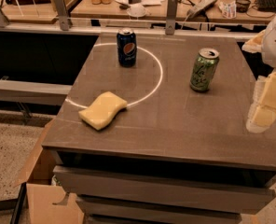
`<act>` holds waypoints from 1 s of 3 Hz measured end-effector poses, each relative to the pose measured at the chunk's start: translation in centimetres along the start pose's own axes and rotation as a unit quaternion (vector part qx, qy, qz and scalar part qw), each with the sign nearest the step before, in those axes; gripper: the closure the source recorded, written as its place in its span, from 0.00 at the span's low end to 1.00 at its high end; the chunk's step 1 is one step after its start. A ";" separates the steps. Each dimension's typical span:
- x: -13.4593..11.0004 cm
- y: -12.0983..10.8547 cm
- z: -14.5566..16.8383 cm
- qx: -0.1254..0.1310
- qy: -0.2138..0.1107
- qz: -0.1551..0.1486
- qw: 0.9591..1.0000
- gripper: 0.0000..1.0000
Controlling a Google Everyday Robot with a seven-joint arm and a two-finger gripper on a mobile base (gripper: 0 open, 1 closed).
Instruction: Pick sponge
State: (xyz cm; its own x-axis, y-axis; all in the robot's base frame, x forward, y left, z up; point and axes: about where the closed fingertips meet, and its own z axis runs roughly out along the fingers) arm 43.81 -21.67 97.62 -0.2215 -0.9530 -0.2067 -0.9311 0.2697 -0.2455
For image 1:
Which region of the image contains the white and yellow gripper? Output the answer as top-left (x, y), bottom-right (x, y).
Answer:
top-left (242, 30), bottom-right (276, 133)

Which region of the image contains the yellow sponge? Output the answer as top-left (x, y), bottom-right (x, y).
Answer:
top-left (78, 91), bottom-right (128, 131)

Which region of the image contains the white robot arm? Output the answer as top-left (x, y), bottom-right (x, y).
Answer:
top-left (242, 16), bottom-right (276, 133)

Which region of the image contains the green LaCroix can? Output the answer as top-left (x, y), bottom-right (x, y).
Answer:
top-left (190, 48), bottom-right (219, 92)

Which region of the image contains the grey drawer cabinet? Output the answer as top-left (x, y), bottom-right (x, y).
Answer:
top-left (43, 34), bottom-right (276, 224)

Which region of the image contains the white paper packet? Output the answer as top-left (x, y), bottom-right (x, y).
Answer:
top-left (219, 2), bottom-right (236, 19)

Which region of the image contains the black mesh cup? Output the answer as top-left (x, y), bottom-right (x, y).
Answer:
top-left (236, 0), bottom-right (251, 13)

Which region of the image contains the white power strip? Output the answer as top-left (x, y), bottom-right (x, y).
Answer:
top-left (187, 0), bottom-right (217, 19)

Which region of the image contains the blue Pepsi can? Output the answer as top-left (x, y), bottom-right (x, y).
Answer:
top-left (117, 28), bottom-right (137, 67)

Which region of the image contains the white bowl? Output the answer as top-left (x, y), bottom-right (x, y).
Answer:
top-left (127, 4), bottom-right (146, 18)

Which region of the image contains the cardboard box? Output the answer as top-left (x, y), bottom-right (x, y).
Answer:
top-left (15, 121), bottom-right (84, 224)

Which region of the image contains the metal railing with brackets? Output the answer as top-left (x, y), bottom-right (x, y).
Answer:
top-left (0, 0), bottom-right (269, 42)

